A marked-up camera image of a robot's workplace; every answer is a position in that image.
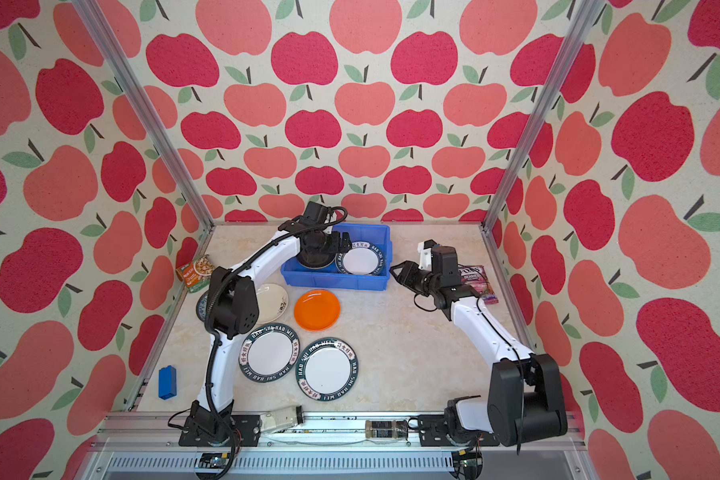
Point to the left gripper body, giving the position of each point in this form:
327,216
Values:
329,243

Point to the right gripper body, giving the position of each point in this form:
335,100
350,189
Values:
430,286

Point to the black plate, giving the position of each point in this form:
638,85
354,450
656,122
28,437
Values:
312,264

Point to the green-rim hao wei plate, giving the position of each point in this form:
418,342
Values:
363,258
327,369
269,353

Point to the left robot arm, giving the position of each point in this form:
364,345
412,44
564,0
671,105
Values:
232,311

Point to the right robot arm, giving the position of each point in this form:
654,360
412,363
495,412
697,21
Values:
525,399

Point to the blue plastic bin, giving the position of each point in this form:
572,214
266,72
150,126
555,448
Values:
330,277

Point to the purple candy bag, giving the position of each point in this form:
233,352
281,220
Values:
476,277

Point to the orange plate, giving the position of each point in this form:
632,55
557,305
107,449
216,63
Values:
317,310

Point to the plain cream plate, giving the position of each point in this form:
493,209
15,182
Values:
272,301

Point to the orange noodle snack packet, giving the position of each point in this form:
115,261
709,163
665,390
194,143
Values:
196,275

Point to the grey-green patterned plate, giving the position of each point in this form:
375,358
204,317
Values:
201,306

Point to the small dark electronics module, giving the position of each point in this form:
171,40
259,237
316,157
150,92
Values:
386,430

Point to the beige connector box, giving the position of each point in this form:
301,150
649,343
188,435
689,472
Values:
281,419

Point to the blue rectangular block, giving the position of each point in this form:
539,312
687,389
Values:
167,383

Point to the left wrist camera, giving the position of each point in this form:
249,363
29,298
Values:
316,214

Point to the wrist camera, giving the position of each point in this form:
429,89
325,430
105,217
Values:
316,214
424,249

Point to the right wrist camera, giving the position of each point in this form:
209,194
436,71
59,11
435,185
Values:
424,249

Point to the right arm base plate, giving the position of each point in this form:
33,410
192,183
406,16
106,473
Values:
439,430

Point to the left aluminium frame post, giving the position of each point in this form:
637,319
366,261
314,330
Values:
106,40

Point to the aluminium frame post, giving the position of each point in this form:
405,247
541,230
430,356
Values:
551,91
106,40

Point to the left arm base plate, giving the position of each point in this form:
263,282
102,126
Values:
201,431

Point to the front aluminium frame rail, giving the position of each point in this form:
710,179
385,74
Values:
327,445

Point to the right aluminium frame post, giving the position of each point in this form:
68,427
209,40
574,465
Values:
551,91

